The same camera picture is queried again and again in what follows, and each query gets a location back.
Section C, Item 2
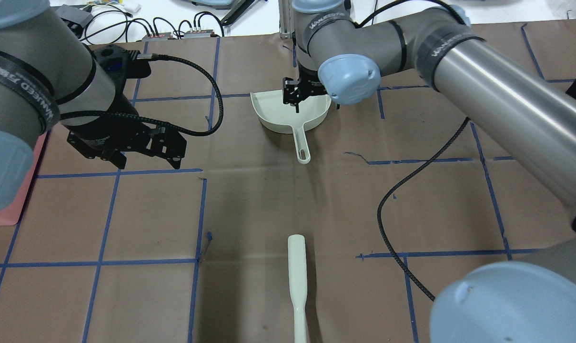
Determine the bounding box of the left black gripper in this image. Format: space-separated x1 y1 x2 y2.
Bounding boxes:
66 95 187 170

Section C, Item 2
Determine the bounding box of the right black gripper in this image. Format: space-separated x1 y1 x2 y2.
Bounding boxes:
282 67 341 113

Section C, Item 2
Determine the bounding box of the pale green dustpan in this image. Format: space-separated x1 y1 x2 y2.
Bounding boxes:
249 91 332 164

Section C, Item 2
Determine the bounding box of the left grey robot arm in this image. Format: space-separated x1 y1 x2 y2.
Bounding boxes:
0 0 187 211

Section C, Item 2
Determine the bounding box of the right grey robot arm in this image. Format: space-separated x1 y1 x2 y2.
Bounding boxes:
283 0 576 343

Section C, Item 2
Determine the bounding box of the pink bin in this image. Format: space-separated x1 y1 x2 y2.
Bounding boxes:
0 133 49 226

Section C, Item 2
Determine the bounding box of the brown paper table cover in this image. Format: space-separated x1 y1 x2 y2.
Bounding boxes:
0 20 576 343

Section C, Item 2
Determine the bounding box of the small grey hub box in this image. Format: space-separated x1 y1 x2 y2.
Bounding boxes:
182 29 217 39

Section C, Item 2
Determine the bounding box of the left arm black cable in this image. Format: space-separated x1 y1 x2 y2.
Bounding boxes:
59 53 224 138

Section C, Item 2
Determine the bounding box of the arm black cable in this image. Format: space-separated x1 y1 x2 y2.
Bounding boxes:
354 0 472 302
59 53 224 138

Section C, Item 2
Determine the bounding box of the aluminium extrusion post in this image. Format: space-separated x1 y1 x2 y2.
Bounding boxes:
278 0 296 40

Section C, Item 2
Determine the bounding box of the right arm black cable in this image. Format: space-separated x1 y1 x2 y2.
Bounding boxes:
354 0 472 302

